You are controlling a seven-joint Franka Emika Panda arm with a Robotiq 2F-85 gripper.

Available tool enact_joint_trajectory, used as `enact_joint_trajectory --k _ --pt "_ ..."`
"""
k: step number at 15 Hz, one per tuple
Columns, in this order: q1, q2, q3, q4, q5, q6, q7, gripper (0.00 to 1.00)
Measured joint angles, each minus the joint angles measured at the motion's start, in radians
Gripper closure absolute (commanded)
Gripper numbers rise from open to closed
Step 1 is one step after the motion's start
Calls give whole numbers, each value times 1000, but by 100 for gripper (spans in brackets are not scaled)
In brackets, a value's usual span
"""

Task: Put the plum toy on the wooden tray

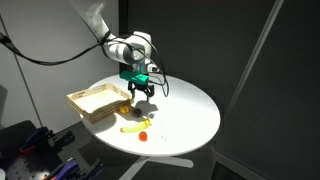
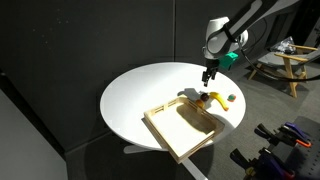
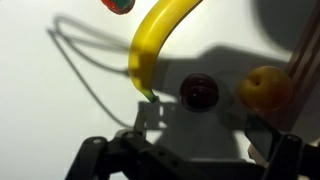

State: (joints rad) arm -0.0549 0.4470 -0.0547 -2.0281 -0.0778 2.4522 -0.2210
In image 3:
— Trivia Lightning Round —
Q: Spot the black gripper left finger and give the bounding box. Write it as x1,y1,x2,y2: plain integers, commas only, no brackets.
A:
133,109,148,137

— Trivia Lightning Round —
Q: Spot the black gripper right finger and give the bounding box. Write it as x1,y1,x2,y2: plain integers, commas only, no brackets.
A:
244,114,285,165

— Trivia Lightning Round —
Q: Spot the dark purple plum toy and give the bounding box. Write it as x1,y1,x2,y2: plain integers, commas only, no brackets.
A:
179,73,220,113

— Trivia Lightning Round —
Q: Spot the yellow orange peach toy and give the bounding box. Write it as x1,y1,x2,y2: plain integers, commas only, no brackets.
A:
238,65,294,113

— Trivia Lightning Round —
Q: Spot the light wooden tray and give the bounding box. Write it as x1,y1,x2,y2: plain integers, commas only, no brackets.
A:
266,4,320,134

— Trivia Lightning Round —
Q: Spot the yellow banana toy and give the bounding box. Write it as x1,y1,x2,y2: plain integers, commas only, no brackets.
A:
128,0,204,104

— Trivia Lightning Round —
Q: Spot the red strawberry toy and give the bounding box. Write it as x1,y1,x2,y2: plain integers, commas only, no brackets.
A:
100,0,136,16

